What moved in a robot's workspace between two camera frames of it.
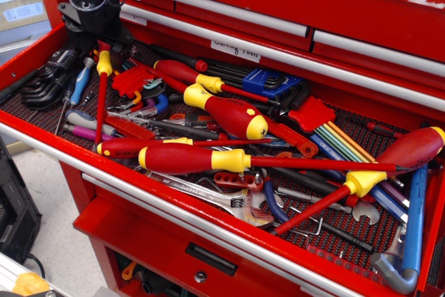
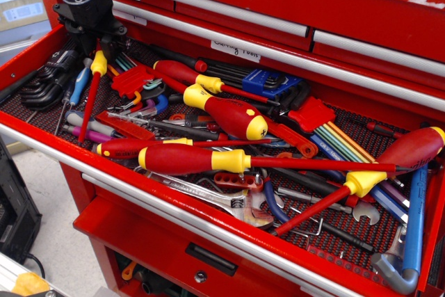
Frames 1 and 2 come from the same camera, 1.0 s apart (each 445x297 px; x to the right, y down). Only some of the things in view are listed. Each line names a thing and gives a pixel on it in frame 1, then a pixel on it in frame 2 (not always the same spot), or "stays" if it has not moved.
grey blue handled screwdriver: x=82 y=119 stays
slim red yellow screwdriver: x=104 y=69 → x=99 y=65
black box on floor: x=20 y=219 stays
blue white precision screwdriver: x=81 y=81 stays
